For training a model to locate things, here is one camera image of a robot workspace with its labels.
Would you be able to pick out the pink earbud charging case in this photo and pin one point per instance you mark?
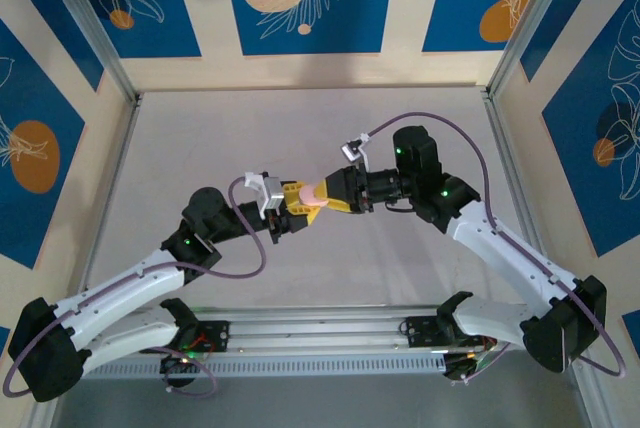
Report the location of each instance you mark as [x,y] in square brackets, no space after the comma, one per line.
[310,194]

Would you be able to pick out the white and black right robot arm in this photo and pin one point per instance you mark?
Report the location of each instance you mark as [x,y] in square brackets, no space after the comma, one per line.
[505,253]

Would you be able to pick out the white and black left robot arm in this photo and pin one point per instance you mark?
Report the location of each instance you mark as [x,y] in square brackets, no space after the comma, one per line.
[125,298]

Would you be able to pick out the aluminium table side rail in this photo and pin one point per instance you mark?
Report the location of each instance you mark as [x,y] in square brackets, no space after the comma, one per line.
[509,158]
[117,173]

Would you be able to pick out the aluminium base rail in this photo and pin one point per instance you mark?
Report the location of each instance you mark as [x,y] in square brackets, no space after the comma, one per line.
[320,328]

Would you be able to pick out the aluminium frame post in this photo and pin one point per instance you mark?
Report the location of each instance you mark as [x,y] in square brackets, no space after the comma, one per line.
[542,23]
[92,23]

